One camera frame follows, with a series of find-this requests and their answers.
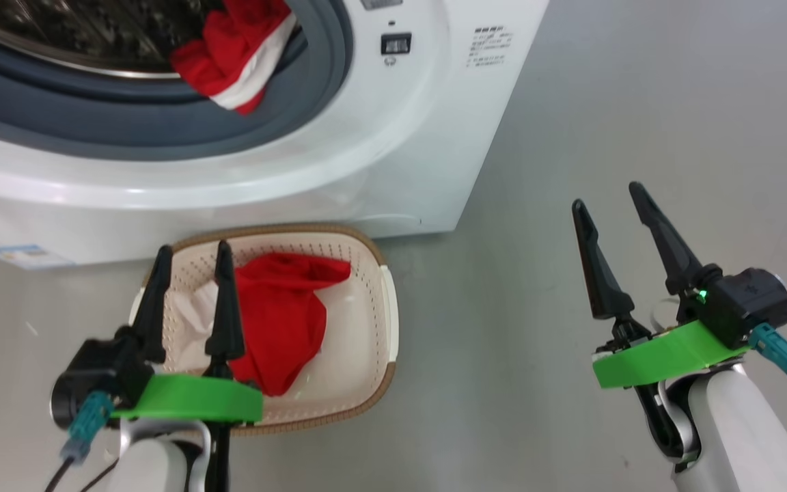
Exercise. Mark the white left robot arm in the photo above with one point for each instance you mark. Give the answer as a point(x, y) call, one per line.
point(154, 465)

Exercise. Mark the red jersey with white stripe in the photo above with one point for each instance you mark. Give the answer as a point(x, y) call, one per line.
point(229, 55)

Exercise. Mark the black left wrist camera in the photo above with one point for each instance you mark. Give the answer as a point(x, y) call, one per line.
point(100, 372)

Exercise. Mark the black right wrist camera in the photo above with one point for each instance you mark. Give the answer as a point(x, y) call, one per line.
point(742, 301)

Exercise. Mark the teal right camera connector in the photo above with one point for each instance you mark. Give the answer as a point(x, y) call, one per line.
point(783, 355)

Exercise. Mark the black door lock slot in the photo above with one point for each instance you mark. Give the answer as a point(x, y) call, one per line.
point(396, 44)

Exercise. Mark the grey warning sticker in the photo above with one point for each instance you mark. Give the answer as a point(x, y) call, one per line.
point(380, 3)

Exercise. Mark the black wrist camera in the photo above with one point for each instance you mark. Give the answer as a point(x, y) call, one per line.
point(742, 301)
point(100, 372)

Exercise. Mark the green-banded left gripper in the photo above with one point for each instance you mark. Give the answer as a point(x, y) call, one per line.
point(195, 403)

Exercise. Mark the stainless steel washer drum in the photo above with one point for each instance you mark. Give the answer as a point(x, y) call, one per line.
point(59, 34)

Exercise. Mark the teal camera connector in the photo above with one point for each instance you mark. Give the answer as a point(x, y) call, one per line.
point(86, 417)
point(783, 355)

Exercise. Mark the teal left camera connector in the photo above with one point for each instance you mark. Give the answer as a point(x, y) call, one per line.
point(86, 417)

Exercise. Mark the red and white garment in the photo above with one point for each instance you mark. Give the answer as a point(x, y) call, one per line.
point(284, 321)

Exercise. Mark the blue energy label sticker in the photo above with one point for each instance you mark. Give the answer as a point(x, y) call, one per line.
point(24, 256)

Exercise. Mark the white front-load washing machine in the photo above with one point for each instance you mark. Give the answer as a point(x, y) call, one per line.
point(393, 137)

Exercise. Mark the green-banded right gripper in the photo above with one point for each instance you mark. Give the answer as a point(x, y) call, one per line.
point(667, 355)

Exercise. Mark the cream perforated laundry basket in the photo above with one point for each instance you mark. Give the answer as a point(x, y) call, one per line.
point(366, 328)

